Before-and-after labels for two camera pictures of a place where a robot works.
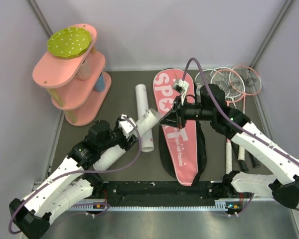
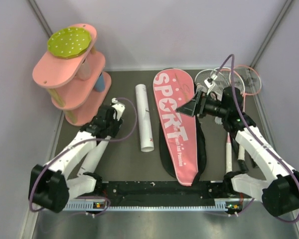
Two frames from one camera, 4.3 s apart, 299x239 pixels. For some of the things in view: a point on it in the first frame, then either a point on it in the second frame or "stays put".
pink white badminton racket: x=232 y=84 stays put
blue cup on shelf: x=99 y=85 stays put
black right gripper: x=175 y=117 to x=199 y=104
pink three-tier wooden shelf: x=77 y=85 stays put
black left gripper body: x=118 y=137 to x=113 y=127
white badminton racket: x=212 y=76 stays put
